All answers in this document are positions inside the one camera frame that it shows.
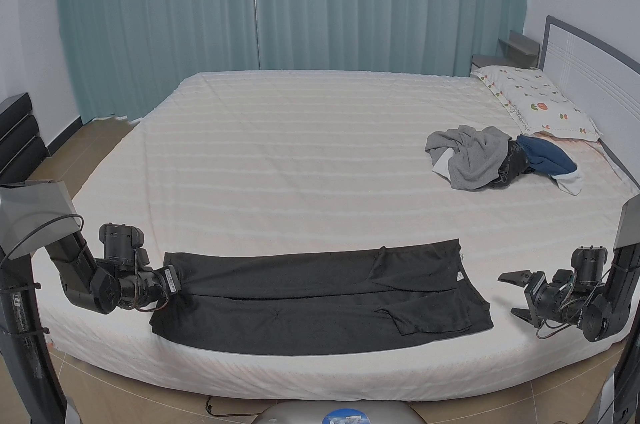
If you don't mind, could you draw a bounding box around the bed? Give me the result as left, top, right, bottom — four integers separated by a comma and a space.
35, 15, 640, 400

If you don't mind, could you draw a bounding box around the black cable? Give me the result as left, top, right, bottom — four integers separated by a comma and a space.
0, 213, 85, 263
204, 394, 256, 420

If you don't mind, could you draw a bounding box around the black T-shirt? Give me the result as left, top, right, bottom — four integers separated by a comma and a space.
149, 238, 495, 357

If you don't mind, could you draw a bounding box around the black chest of drawers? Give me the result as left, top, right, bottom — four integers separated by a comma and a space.
0, 92, 51, 185

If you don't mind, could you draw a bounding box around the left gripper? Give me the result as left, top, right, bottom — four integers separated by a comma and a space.
121, 264, 183, 311

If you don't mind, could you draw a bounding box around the grey bedside table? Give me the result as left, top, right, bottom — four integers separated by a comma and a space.
470, 31, 541, 70

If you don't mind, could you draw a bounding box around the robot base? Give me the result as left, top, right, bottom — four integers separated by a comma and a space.
252, 401, 418, 424

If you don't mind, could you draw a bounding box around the white printed pillow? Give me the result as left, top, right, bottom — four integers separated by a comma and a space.
472, 65, 602, 143

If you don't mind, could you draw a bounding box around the pile of clothes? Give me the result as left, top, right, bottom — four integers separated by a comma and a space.
425, 125, 585, 196

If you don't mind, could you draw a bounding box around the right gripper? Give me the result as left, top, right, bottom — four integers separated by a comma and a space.
497, 269, 577, 329

